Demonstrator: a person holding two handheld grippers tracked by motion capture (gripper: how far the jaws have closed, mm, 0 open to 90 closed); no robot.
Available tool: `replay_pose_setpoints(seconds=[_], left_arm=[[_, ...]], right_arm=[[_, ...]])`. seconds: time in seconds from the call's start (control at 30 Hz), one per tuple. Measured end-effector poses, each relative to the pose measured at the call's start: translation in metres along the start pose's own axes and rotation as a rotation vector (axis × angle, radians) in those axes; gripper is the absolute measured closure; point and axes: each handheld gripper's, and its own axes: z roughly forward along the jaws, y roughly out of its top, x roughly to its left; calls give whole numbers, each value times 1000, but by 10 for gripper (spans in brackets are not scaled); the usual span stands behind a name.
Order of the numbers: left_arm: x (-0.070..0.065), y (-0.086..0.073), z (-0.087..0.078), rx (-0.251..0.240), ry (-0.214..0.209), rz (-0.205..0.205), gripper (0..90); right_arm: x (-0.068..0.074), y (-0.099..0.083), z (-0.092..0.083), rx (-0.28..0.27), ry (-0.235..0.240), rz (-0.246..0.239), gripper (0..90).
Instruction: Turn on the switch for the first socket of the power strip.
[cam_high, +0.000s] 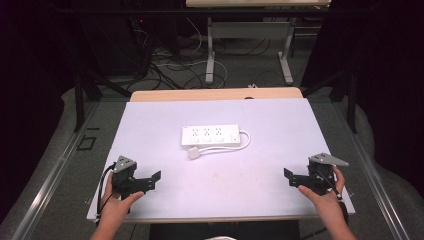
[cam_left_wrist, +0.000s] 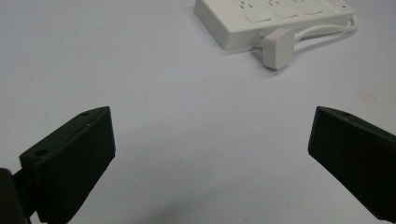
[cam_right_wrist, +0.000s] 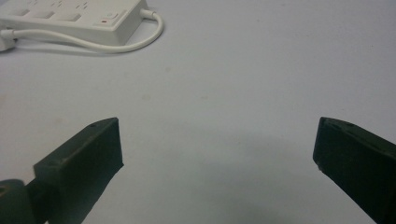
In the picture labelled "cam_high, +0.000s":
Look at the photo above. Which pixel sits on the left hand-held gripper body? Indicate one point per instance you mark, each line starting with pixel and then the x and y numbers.
pixel 125 173

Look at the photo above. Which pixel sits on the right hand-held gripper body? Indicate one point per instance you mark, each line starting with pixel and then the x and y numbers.
pixel 321 175

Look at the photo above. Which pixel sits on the person's right hand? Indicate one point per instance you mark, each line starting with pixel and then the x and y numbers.
pixel 325 200

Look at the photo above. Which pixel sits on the person's left hand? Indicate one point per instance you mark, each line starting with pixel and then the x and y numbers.
pixel 115 206

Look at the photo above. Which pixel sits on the white power plug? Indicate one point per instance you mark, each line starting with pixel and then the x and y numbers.
pixel 193 153

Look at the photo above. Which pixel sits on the black floor hatch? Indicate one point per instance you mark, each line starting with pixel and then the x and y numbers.
pixel 86 143

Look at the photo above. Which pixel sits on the white table board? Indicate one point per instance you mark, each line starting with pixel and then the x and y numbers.
pixel 216 186

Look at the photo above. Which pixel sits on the white power strip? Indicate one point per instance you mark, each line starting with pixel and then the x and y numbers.
pixel 210 135

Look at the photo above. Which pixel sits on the black metal stand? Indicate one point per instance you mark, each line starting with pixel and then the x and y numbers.
pixel 81 96
pixel 348 96

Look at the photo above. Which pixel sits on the wooden table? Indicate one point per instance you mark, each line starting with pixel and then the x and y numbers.
pixel 213 94

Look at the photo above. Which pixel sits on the black computer tower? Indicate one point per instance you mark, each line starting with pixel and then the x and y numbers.
pixel 133 36

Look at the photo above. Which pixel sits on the aluminium floor rail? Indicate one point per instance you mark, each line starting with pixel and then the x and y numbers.
pixel 373 170
pixel 50 180

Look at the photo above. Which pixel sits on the white metal desk frame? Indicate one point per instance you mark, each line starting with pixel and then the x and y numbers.
pixel 248 30

